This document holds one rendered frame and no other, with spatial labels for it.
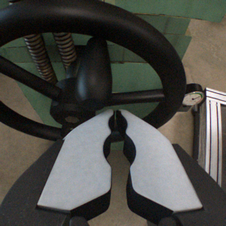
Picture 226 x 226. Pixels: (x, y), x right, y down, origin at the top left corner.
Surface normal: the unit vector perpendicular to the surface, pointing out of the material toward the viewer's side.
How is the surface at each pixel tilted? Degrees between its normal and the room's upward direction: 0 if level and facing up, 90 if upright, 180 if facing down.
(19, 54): 90
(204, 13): 90
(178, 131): 0
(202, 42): 0
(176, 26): 90
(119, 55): 90
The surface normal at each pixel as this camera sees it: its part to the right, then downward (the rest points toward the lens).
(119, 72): 0.00, 0.88
